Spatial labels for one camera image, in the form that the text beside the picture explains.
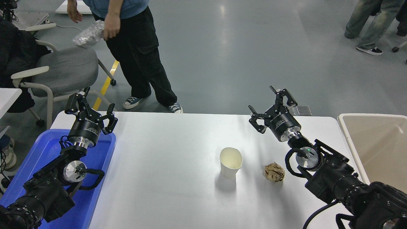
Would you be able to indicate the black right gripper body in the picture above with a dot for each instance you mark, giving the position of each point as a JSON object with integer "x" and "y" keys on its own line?
{"x": 281, "y": 122}

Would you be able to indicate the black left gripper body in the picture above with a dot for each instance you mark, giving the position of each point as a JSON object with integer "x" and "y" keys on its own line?
{"x": 86, "y": 127}

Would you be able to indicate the white paper cup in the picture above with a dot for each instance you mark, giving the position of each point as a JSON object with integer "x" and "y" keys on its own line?
{"x": 230, "y": 168}

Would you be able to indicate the silver foil tray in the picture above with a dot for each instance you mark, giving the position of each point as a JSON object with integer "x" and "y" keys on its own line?
{"x": 89, "y": 35}

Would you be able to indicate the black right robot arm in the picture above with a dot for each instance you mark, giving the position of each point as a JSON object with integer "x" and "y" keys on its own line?
{"x": 337, "y": 181}

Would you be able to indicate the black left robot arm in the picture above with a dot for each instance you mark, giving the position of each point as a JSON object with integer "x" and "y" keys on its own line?
{"x": 47, "y": 190}

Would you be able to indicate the person's left forearm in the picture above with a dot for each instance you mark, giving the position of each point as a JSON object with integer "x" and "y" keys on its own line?
{"x": 114, "y": 6}

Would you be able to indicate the person's left hand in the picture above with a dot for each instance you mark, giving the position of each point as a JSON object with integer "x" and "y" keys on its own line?
{"x": 112, "y": 27}

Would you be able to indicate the person's right hand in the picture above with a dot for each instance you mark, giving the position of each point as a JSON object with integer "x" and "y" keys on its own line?
{"x": 75, "y": 12}

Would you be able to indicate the grey floor outlet plate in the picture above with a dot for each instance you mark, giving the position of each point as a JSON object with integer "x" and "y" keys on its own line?
{"x": 304, "y": 110}
{"x": 293, "y": 112}

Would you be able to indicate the grey office chair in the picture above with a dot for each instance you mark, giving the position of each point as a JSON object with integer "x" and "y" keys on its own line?
{"x": 63, "y": 70}

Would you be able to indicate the blue plastic tray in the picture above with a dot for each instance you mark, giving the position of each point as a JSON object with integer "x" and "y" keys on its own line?
{"x": 47, "y": 149}

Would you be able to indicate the crumpled tan paper ball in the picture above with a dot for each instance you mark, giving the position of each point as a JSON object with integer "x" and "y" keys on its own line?
{"x": 274, "y": 172}

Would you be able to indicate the small white side table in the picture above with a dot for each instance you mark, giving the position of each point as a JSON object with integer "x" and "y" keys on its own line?
{"x": 8, "y": 98}

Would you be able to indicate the person with foil tray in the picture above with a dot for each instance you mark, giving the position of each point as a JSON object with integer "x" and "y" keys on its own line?
{"x": 140, "y": 47}

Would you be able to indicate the pale worn shoe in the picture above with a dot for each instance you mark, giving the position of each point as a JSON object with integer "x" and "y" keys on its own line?
{"x": 9, "y": 156}

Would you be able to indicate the black jacket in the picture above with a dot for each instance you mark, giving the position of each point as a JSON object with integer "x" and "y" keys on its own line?
{"x": 16, "y": 51}

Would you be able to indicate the white flat board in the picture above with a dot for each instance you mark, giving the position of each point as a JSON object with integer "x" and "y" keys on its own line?
{"x": 62, "y": 8}

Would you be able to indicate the large pale bin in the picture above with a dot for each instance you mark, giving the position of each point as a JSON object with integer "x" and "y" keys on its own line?
{"x": 381, "y": 143}

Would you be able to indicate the person in faded jeans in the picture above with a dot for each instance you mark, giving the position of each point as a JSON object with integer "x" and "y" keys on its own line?
{"x": 372, "y": 22}

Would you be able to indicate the black chair leg with caster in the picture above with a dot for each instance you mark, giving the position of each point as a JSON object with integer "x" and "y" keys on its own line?
{"x": 395, "y": 49}

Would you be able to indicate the black equipment stand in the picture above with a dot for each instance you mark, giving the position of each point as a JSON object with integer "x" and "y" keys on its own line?
{"x": 8, "y": 8}

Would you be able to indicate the person in dark trousers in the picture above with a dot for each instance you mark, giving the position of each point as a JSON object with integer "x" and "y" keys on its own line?
{"x": 402, "y": 19}

